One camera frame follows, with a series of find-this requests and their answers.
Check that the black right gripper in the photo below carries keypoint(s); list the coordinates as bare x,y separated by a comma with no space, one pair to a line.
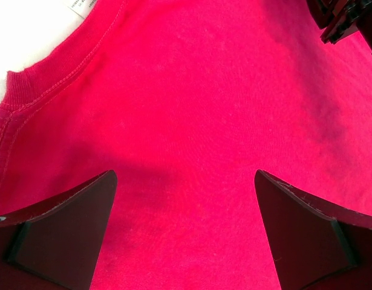
339,19

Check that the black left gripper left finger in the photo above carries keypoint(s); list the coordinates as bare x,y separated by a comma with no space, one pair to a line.
55,243

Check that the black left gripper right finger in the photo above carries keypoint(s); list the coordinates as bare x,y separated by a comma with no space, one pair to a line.
315,244

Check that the magenta t shirt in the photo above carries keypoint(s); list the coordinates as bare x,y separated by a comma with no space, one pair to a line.
185,101

